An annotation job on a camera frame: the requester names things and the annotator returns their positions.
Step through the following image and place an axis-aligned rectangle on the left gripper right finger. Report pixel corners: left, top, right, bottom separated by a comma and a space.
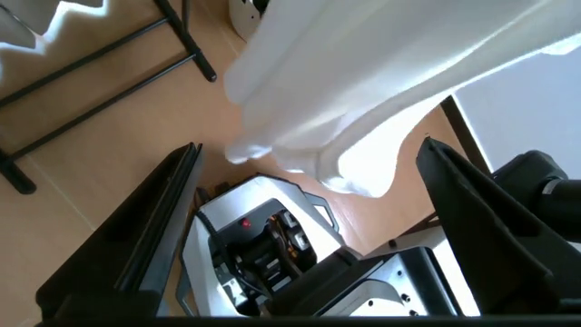
415, 136, 581, 317

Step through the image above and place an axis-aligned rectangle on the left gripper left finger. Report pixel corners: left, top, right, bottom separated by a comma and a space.
35, 142, 204, 319

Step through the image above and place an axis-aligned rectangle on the white printed t-shirt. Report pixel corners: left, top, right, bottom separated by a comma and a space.
222, 0, 581, 199

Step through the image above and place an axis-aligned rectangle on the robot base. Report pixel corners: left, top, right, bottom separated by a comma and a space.
174, 173, 482, 318

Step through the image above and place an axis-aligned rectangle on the black clothes rack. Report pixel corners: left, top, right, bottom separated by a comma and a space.
0, 0, 218, 195

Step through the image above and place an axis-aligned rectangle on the white laundry basket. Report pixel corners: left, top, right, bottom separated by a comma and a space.
228, 0, 270, 42

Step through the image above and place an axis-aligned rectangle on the beige curtain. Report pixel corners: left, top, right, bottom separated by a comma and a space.
0, 0, 106, 50

